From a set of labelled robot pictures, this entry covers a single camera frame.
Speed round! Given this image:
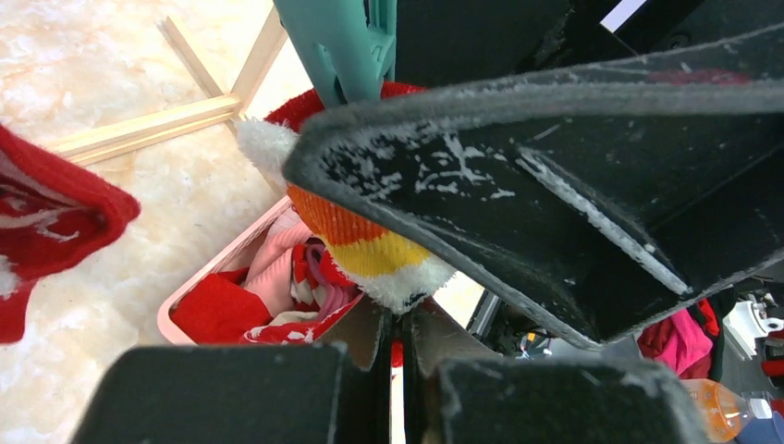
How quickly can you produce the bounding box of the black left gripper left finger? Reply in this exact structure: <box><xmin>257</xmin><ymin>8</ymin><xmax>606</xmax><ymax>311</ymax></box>
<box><xmin>73</xmin><ymin>300</ymin><xmax>391</xmax><ymax>443</ymax></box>

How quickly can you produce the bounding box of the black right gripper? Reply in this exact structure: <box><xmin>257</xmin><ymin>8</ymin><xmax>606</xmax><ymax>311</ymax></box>
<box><xmin>283</xmin><ymin>1</ymin><xmax>783</xmax><ymax>348</ymax></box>

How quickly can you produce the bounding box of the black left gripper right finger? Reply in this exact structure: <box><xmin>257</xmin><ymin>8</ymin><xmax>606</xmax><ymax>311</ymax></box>
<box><xmin>404</xmin><ymin>301</ymin><xmax>706</xmax><ymax>443</ymax></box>

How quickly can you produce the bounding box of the red patterned sock pair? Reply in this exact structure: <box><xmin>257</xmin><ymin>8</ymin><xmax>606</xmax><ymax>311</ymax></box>
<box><xmin>243</xmin><ymin>238</ymin><xmax>364</xmax><ymax>345</ymax></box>

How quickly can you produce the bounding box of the red santa sock front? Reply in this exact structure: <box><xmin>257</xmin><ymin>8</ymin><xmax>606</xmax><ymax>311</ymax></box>
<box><xmin>169</xmin><ymin>268</ymin><xmax>273</xmax><ymax>345</ymax></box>

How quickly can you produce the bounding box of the red santa face sock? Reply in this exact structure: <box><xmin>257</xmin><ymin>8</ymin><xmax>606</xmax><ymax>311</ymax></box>
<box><xmin>235</xmin><ymin>90</ymin><xmax>456</xmax><ymax>315</ymax></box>

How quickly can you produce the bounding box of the pink plastic basket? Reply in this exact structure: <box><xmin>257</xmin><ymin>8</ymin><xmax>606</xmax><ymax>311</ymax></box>
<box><xmin>157</xmin><ymin>198</ymin><xmax>301</xmax><ymax>344</ymax></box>

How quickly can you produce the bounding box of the plain red sock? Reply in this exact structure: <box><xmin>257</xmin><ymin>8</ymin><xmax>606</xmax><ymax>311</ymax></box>
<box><xmin>1</xmin><ymin>128</ymin><xmax>141</xmax><ymax>344</ymax></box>

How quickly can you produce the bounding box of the magenta cloth outside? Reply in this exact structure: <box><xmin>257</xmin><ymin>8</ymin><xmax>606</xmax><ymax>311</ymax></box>
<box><xmin>636</xmin><ymin>299</ymin><xmax>722</xmax><ymax>380</ymax></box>

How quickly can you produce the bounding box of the orange drink bottle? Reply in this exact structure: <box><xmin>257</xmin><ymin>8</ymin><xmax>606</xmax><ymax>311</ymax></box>
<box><xmin>681</xmin><ymin>378</ymin><xmax>773</xmax><ymax>443</ymax></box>

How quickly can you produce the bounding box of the teal clothespin middle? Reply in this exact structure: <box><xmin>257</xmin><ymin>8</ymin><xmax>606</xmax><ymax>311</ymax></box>
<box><xmin>274</xmin><ymin>0</ymin><xmax>398</xmax><ymax>107</ymax></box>

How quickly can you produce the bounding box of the wooden drying rack frame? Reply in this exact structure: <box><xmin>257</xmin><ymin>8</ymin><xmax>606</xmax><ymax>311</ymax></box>
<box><xmin>52</xmin><ymin>6</ymin><xmax>289</xmax><ymax>197</ymax></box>

